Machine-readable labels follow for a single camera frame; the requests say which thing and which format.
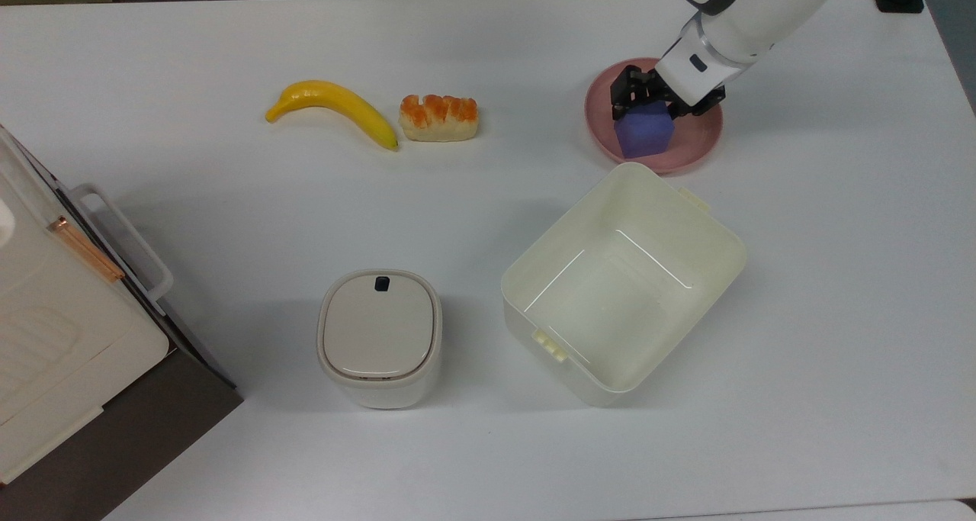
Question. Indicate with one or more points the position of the pink plate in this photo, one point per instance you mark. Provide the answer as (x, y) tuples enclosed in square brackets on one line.
[(698, 143)]

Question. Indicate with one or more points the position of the cream plastic storage box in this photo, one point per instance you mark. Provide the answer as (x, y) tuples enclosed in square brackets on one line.
[(61, 338)]

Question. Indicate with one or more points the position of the small beige lidded trash can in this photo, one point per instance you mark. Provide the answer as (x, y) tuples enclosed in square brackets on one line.
[(377, 330)]

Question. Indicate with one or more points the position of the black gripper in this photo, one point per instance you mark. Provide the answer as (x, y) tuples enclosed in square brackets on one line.
[(650, 90)]

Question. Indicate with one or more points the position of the orange tape strip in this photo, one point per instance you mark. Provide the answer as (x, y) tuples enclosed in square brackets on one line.
[(84, 250)]

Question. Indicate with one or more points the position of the cream open plastic bin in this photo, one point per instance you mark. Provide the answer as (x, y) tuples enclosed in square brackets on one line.
[(625, 300)]

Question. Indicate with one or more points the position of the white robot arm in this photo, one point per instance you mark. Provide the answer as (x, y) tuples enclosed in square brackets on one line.
[(755, 17)]

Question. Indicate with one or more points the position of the yellow toy banana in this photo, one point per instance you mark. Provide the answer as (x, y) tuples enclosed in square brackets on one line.
[(343, 105)]

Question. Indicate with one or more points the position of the toy bread with orange glaze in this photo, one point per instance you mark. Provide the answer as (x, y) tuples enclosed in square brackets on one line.
[(438, 118)]

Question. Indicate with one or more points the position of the purple cube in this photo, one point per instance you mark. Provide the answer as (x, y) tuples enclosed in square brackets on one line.
[(644, 136)]

